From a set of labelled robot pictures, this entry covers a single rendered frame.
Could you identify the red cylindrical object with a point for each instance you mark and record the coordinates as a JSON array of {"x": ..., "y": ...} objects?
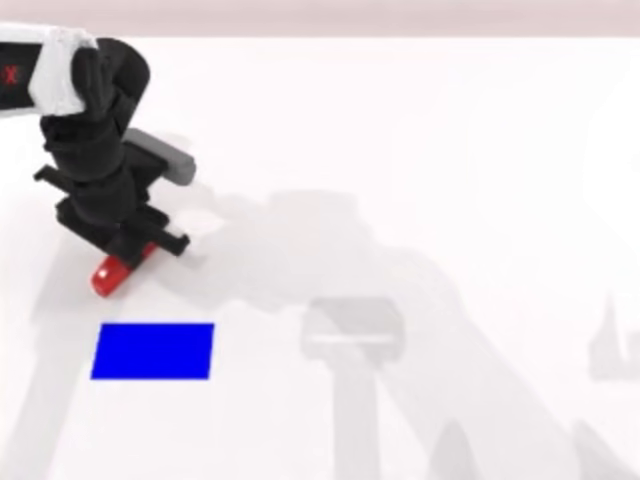
[{"x": 112, "y": 275}]

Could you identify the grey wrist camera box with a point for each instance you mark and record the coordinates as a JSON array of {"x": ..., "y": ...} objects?
[{"x": 170, "y": 157}]

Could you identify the blue mat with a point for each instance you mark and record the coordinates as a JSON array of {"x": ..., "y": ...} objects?
[{"x": 152, "y": 351}]

